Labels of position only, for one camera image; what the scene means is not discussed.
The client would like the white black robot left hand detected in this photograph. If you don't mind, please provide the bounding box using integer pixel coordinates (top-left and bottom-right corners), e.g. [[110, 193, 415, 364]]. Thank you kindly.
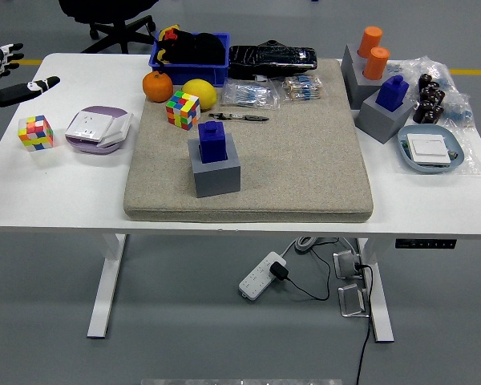
[[0, 43, 61, 132]]

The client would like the blue seal stamp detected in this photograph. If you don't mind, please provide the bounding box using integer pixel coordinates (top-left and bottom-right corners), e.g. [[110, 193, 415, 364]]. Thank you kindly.
[[196, 121, 228, 164], [375, 75, 409, 112]]

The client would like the grey cube seal holder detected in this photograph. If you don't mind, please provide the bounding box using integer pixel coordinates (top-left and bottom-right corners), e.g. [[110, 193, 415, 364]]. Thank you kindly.
[[187, 134, 242, 199], [354, 88, 418, 144]]

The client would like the pastel colour puzzle cube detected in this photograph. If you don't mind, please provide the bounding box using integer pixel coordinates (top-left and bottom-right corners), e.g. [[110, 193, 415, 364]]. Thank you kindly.
[[17, 115, 55, 152]]

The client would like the purple dish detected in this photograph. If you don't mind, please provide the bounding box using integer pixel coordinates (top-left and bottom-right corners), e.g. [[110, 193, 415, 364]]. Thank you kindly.
[[65, 105, 134, 155]]

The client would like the white table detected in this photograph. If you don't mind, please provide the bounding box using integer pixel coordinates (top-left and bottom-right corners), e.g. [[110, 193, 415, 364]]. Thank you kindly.
[[0, 52, 481, 342]]

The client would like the black office chair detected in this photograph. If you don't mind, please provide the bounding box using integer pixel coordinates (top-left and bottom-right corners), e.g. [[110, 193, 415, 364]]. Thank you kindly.
[[58, 0, 160, 55]]

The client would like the orange fruit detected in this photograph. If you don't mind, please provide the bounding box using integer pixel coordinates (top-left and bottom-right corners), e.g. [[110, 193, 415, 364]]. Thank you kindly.
[[142, 71, 174, 102]]

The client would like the yellow red tool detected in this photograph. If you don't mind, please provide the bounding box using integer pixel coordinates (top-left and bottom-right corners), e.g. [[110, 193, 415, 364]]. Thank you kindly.
[[156, 24, 181, 65]]

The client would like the bright colour puzzle cube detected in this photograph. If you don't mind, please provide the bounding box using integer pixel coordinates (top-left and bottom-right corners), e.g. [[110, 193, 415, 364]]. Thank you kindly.
[[164, 90, 202, 130]]

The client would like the blue plastic bin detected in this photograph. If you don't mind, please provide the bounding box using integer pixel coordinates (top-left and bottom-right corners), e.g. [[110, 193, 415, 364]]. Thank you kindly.
[[148, 31, 231, 87]]

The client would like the yellow lemon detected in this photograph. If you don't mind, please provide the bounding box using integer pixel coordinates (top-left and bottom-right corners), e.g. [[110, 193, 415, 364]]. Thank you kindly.
[[182, 79, 218, 111]]

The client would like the black cloth bundle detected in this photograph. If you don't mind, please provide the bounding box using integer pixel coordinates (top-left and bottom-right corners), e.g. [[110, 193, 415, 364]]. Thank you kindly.
[[160, 30, 228, 65]]

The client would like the black pen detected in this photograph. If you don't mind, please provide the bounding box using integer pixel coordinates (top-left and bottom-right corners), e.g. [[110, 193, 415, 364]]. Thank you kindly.
[[208, 112, 270, 123]]

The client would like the bag of blue resistors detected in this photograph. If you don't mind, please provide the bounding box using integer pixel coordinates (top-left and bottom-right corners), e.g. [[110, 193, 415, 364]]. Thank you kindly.
[[220, 78, 282, 111]]

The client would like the black plastic-wrapped package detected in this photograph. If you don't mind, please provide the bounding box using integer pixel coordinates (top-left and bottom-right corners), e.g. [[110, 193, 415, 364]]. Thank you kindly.
[[227, 38, 318, 80]]

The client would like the bag of tan resistors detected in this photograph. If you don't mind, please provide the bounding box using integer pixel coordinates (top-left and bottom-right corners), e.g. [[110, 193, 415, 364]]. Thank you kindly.
[[280, 75, 326, 102]]

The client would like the grey-brown mat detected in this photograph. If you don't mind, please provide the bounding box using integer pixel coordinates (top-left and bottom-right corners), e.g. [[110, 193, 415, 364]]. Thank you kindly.
[[123, 58, 374, 224]]

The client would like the white power strip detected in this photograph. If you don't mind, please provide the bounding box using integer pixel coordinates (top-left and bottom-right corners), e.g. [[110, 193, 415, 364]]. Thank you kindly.
[[238, 251, 288, 301]]

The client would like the black power adapter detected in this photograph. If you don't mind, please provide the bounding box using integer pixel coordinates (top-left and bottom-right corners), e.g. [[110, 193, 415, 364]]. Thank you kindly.
[[269, 261, 289, 282]]

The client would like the tall grey double holder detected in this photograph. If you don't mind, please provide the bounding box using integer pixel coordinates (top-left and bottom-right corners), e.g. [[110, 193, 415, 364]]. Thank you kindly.
[[340, 43, 390, 110]]

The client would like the orange cylinder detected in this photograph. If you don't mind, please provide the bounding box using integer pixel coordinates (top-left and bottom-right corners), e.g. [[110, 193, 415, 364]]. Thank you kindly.
[[357, 26, 383, 57], [362, 46, 391, 80]]

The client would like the clear acrylic stand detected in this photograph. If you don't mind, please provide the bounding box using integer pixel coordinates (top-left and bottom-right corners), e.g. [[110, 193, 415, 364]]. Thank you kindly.
[[337, 283, 370, 319], [332, 249, 366, 280]]

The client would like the light blue dish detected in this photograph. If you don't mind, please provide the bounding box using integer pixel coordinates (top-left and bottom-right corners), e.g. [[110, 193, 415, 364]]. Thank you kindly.
[[397, 124, 466, 174]]

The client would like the black table control panel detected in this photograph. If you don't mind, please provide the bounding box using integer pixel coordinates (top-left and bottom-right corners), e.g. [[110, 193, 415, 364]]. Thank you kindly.
[[394, 238, 457, 249]]

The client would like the clear bag of blue parts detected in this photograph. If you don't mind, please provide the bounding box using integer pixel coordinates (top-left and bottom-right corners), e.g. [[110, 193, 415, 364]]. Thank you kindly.
[[386, 55, 476, 129]]

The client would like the white wall socket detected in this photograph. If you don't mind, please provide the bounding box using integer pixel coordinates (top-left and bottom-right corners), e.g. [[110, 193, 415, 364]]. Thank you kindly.
[[65, 111, 117, 142]]

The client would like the white switch panel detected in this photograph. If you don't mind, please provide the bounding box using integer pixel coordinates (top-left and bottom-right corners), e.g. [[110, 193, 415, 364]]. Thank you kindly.
[[406, 134, 452, 165], [99, 113, 134, 148]]

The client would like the white power strip cable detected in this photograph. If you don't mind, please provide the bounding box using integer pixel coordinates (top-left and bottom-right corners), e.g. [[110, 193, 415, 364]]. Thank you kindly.
[[282, 235, 318, 257]]

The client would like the black adapter cable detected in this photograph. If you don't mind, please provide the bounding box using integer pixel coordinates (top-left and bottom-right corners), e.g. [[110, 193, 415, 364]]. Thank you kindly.
[[282, 239, 340, 302]]

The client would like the black power cable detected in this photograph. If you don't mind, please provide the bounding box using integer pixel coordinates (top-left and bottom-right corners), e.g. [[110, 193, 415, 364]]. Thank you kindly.
[[352, 262, 376, 385]]

